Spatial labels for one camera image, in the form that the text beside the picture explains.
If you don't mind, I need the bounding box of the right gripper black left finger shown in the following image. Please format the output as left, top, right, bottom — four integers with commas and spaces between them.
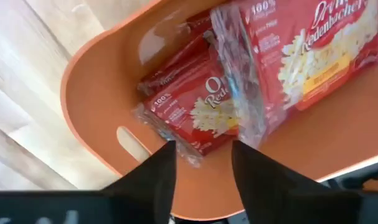
101, 140, 177, 224

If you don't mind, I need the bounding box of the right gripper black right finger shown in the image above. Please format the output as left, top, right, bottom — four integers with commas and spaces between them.
231, 140, 362, 224

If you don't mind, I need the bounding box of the red popcorn bag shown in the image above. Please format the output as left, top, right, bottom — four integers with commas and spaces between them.
134, 58, 239, 167
137, 9, 220, 97
209, 0, 378, 149

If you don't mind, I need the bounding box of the orange plastic basket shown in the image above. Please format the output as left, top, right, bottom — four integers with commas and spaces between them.
60, 0, 378, 222

